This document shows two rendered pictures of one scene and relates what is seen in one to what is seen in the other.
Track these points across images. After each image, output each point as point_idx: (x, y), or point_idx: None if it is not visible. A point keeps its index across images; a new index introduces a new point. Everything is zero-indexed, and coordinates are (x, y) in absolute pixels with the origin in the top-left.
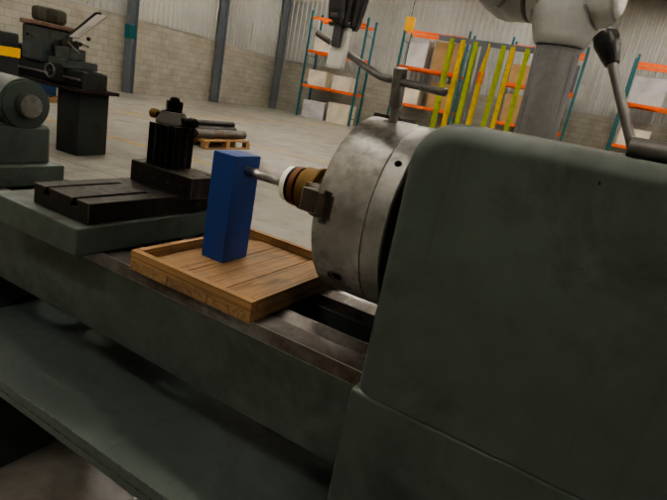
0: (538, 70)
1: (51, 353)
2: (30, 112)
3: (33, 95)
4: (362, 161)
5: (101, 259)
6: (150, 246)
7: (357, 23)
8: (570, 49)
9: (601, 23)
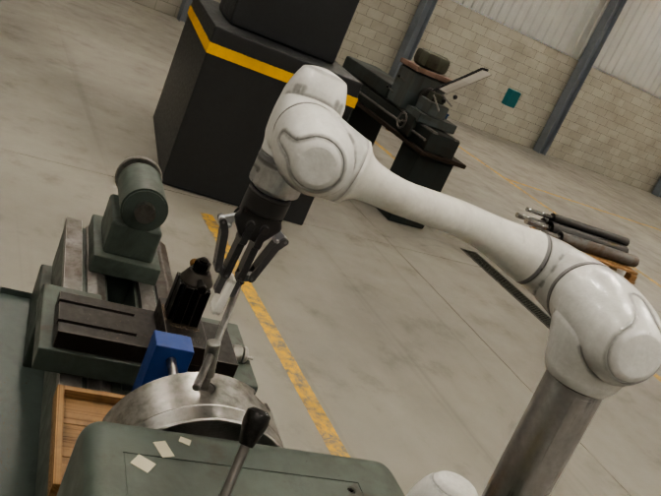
0: (533, 398)
1: (35, 433)
2: (142, 218)
3: (150, 206)
4: (131, 411)
5: (57, 378)
6: (79, 388)
7: (250, 277)
8: (569, 390)
9: (601, 378)
